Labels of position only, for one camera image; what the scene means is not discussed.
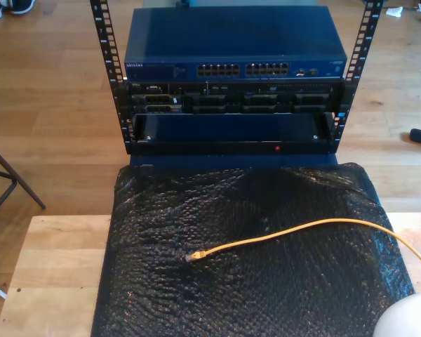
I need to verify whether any black perforated rack post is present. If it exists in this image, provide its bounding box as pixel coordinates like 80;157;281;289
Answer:
89;0;136;156
328;0;385;155

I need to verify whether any yellow network cable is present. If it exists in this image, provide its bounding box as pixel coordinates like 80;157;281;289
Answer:
185;217;421;289

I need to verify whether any blue rack shelf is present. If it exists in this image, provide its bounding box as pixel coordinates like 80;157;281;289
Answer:
131;112;338;155

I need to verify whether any black rack server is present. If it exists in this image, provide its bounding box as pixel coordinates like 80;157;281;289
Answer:
126;81;345;115

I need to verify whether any black metal stool frame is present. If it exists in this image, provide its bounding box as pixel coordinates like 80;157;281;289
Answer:
0;138;46;225

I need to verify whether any blue network switch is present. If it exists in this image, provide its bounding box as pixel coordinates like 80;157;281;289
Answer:
123;6;348;82

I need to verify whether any dark shoe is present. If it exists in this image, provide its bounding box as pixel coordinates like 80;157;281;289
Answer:
9;0;36;15

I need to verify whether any black bubble mat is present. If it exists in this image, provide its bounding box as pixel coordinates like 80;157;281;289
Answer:
97;161;417;337

